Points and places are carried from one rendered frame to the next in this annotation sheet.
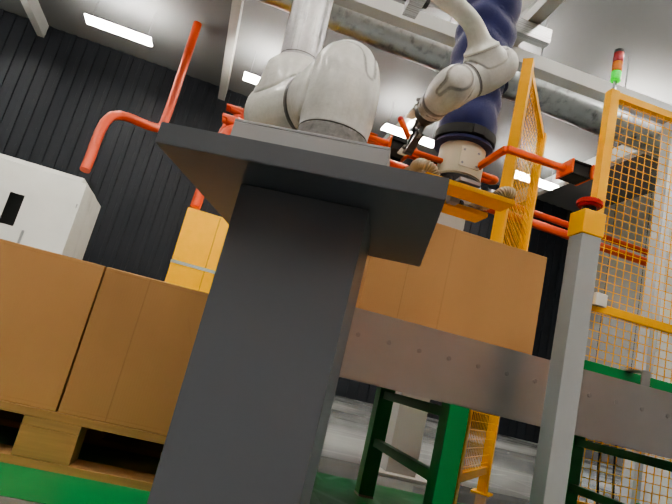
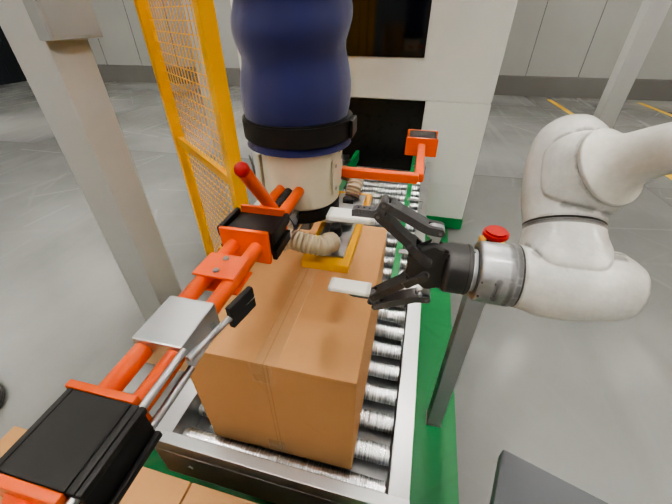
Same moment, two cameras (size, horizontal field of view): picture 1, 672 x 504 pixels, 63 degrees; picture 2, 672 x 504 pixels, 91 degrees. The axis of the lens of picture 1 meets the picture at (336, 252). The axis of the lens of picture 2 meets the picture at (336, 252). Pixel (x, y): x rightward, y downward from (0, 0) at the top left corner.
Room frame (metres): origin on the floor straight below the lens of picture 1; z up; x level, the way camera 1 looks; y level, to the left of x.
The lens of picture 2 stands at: (1.52, 0.25, 1.54)
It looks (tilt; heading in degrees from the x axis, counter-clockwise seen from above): 36 degrees down; 294
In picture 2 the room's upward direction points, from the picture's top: straight up
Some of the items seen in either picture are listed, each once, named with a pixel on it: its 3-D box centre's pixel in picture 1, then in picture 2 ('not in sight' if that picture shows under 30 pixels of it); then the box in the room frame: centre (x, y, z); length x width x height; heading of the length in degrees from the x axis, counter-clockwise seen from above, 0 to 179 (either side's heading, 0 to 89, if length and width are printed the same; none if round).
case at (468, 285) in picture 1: (430, 296); (308, 323); (1.89, -0.36, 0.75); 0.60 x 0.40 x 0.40; 101
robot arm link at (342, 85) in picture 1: (340, 93); not in sight; (1.11, 0.08, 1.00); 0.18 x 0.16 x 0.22; 42
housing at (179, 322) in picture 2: not in sight; (180, 332); (1.80, 0.09, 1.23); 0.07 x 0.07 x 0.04; 11
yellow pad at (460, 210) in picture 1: (442, 202); not in sight; (1.98, -0.35, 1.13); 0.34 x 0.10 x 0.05; 101
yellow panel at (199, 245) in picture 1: (230, 299); not in sight; (9.37, 1.56, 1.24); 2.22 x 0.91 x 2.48; 103
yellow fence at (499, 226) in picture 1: (504, 284); (200, 145); (2.70, -0.87, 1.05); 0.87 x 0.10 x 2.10; 152
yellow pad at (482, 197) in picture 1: (465, 188); (342, 219); (1.79, -0.39, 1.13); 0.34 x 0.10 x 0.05; 101
